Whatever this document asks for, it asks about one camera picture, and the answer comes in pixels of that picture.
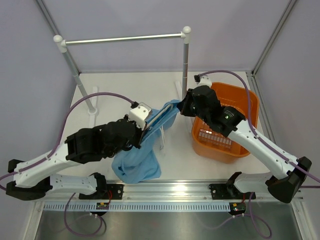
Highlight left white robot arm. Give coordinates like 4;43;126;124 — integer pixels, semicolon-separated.
5;117;146;201

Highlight aluminium frame post right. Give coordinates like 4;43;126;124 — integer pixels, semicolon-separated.
251;0;299;77

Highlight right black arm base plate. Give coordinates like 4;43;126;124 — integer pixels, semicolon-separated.
208;183;251;200

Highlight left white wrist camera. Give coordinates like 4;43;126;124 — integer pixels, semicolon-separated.
128;102;152;130

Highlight aluminium frame post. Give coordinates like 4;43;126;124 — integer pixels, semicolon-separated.
34;0;60;36
251;0;299;77

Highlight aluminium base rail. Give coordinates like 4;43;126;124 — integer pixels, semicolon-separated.
33;181;305;202

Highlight orange plastic laundry basket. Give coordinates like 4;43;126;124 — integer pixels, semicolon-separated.
191;82;260;164

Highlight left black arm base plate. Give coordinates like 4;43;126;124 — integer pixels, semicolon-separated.
78;183;124;200

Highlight aluminium frame post left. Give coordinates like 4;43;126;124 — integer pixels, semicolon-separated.
34;0;60;36

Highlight white plastic hanger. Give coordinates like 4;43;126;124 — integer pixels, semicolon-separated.
146;103;174;128

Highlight light blue shorts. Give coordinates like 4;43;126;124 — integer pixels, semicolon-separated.
111;99;180;184

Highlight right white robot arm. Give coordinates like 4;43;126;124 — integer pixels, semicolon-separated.
177;85;312;204

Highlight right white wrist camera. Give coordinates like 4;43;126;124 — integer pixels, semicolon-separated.
193;74;212;88

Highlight silver clothes rack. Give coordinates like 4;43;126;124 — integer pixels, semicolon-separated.
53;26;191;127

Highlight white slotted cable duct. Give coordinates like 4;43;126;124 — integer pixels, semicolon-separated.
43;202;231;212

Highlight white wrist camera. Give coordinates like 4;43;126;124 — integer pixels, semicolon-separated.
193;74;212;88
128;102;152;130

